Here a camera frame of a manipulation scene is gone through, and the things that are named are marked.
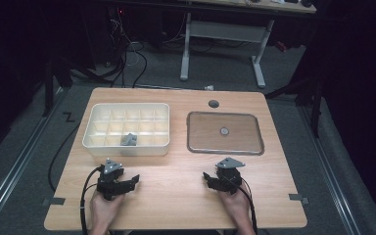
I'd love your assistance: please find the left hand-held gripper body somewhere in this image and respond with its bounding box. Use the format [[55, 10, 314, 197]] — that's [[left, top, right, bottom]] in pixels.
[[96, 158, 125, 201]]

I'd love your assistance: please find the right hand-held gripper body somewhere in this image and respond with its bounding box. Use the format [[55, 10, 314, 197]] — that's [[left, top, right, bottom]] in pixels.
[[214, 157, 247, 196]]

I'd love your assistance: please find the grey sock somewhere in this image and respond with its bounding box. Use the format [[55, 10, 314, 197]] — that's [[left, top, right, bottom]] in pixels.
[[119, 132, 138, 147]]

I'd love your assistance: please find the white compartment storage box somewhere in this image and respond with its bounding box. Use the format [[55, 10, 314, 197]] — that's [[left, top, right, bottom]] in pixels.
[[81, 102, 171, 157]]

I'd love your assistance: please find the person's left hand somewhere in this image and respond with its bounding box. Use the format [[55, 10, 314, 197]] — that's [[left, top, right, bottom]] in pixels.
[[89, 190, 127, 230]]

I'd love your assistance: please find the person's right hand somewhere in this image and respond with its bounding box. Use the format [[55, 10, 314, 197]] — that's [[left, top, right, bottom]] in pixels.
[[216, 184, 253, 224]]

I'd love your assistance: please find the transparent box lid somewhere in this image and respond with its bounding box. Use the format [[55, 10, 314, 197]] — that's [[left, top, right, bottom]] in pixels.
[[186, 111, 265, 156]]

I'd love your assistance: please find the black metal stand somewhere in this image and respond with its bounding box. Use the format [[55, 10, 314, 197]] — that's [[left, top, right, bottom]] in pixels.
[[263, 73, 325, 138], [41, 58, 73, 118]]

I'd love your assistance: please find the white-legged desk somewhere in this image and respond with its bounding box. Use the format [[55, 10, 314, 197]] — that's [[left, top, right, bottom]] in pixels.
[[175, 0, 317, 89]]

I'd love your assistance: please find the left hand-held gripper cable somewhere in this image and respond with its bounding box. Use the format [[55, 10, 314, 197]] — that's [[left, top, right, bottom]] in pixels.
[[79, 164, 106, 235]]

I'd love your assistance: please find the hand-held gripper cable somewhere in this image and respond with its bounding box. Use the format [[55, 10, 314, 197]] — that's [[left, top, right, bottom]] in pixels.
[[239, 177, 259, 235], [79, 164, 106, 235]]

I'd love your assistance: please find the right hand-held gripper cable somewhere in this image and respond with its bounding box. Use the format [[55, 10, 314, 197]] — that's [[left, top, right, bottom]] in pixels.
[[239, 177, 259, 235]]

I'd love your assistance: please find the black floor cable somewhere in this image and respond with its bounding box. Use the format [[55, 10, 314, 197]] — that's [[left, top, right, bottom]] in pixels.
[[47, 123, 81, 193]]

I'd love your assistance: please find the metal floor rail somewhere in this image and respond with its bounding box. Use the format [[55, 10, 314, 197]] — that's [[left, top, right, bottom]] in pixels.
[[298, 104, 362, 235], [0, 87, 67, 235]]

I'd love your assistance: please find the bundle of floor cables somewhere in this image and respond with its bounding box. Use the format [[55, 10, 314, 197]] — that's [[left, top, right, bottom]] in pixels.
[[106, 8, 149, 89]]

